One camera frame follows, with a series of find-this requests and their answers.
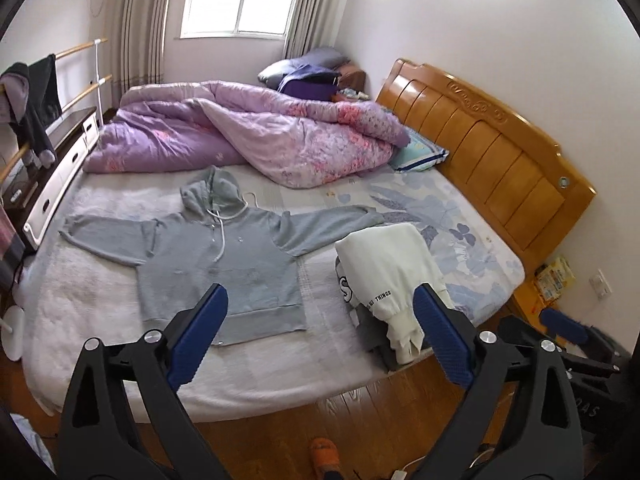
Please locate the white garment pile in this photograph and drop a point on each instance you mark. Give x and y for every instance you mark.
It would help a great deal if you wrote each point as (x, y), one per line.
(390, 270)

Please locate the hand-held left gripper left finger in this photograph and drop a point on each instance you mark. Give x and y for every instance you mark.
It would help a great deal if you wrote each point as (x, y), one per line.
(197, 340)

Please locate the grey hoodie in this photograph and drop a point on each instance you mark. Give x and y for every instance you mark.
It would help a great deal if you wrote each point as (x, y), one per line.
(215, 270)

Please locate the pale cloth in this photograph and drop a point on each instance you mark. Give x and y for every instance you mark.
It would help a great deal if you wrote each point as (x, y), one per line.
(30, 445)

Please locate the purple floral quilt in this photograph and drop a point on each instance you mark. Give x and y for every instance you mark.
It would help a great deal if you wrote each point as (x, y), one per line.
(250, 135)

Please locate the orange slipper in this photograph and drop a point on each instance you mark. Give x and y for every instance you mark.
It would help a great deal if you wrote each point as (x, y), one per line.
(322, 452)

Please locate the white power adapter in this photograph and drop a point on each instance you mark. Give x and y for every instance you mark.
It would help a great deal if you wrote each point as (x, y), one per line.
(398, 475)

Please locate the yellow packet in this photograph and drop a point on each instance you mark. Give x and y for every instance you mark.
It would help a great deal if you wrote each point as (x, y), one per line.
(552, 280)

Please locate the lilac grey garment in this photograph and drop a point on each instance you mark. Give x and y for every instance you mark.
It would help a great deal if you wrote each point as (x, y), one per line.
(10, 100)

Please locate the small black white device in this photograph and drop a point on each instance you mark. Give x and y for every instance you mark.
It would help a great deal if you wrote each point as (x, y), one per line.
(16, 193)

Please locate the grey striped curtain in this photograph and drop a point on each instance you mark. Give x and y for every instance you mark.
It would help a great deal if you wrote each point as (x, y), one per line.
(145, 25)
(312, 10)

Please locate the wall socket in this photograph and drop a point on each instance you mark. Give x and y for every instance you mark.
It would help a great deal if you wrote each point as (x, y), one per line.
(601, 283)

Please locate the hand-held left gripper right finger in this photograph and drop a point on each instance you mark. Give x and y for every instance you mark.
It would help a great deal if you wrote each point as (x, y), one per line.
(445, 340)

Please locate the wooden headboard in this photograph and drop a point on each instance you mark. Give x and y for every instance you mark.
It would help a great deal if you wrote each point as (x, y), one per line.
(500, 160)

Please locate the blue edged pillow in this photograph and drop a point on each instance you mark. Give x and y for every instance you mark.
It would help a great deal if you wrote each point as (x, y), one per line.
(417, 152)

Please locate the bed with floral sheet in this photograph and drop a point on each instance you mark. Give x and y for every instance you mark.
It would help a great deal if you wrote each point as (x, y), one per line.
(450, 210)

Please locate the wooden clothes rail rack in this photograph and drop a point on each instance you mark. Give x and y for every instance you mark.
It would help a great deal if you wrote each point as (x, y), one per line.
(75, 49)

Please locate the dark hanging jacket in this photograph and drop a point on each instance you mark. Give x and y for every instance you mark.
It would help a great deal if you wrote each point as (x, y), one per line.
(40, 105)

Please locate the dark grey garment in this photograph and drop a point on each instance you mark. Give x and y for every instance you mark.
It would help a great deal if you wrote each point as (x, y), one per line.
(372, 335)

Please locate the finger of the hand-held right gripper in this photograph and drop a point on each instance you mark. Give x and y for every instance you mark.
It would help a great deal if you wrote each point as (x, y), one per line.
(520, 327)
(562, 325)

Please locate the dark purple cloth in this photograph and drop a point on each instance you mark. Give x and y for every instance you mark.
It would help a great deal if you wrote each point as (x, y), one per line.
(305, 85)

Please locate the white black tv cabinet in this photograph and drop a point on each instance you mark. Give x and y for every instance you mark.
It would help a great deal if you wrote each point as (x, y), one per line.
(60, 175)

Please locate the blue grey bedding roll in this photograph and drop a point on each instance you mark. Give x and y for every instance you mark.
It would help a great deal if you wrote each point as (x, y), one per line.
(300, 65)

